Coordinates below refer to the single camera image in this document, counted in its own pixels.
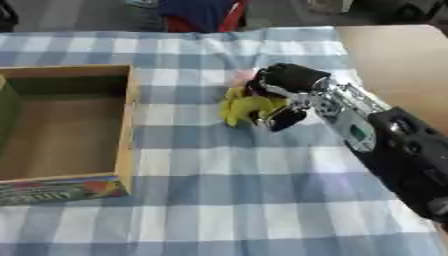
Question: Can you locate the yellow toy banana bunch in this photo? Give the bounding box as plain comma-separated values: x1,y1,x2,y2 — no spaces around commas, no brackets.
217,85,291,128

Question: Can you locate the tan cardboard box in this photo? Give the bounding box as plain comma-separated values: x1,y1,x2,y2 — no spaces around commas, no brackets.
0,64,142,207

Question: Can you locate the pink toy fruit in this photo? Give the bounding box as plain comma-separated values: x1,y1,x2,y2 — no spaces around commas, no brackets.
229,69,259,89

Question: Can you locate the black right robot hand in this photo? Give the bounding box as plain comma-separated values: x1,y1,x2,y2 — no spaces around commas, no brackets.
243,62,333,133

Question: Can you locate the black chair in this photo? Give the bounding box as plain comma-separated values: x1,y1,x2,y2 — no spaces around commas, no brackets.
348,0,448,25

